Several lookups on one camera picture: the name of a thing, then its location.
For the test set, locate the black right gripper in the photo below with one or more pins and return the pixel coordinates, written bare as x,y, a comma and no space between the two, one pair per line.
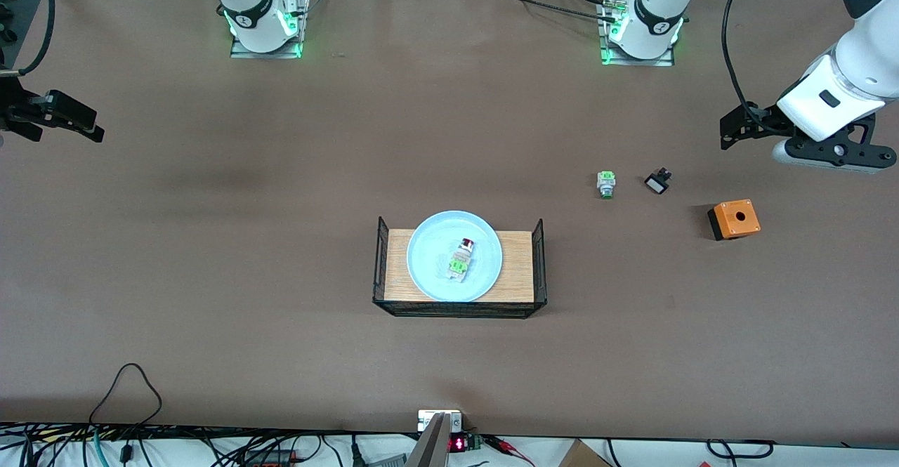
21,112

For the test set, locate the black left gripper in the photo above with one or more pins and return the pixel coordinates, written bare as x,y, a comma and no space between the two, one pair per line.
764,121

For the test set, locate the red push button switch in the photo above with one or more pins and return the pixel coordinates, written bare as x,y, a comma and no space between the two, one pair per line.
461,260

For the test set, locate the light blue plate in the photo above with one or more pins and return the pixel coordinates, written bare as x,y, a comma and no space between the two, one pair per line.
428,256

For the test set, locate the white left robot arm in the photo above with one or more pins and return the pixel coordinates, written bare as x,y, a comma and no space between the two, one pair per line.
864,67

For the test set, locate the black square white-faced button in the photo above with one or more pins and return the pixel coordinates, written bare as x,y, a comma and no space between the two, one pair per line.
657,182

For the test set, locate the brown cardboard piece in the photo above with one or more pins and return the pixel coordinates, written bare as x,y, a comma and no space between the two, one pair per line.
579,456

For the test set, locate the red clip lead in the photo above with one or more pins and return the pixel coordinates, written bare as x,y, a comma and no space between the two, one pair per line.
502,443

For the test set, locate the red digit display board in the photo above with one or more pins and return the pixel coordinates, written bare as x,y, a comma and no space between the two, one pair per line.
458,444

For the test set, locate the grey metal bar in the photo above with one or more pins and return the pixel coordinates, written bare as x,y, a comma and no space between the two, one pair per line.
428,449

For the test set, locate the orange button enclosure box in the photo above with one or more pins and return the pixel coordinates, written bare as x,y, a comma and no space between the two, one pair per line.
735,219

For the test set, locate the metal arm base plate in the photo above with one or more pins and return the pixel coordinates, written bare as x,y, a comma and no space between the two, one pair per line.
300,10
660,62

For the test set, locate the green push button switch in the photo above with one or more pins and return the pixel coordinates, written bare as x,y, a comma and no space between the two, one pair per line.
606,184

